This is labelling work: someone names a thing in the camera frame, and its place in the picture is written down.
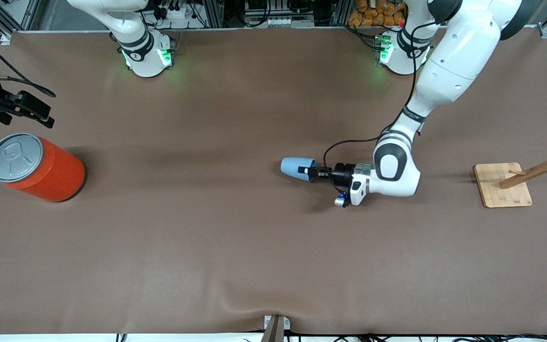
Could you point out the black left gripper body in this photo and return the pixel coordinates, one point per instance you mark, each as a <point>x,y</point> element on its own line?
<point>341,173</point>

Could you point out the light blue plastic cup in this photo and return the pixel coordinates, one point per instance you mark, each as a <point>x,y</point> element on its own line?
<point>295,168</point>

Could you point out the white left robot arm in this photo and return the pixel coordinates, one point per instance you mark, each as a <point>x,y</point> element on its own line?
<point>458,52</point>

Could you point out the orange can with silver lid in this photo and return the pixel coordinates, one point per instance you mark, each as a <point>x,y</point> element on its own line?
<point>50,175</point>

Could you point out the brown table mat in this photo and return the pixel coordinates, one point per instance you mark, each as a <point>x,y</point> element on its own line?
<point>207,261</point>

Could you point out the white power strip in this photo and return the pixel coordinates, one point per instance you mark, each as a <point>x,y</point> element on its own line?
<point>287,22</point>

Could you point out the wooden mug rack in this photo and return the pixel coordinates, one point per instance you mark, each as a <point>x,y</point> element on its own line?
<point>501,190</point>

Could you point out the orange snack bags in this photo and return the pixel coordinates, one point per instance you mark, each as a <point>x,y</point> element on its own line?
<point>373,16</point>

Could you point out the power strip with black plugs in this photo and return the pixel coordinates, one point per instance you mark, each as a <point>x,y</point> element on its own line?
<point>178,12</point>

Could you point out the metal table clamp bracket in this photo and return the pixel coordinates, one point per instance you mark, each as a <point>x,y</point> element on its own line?
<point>276,332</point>

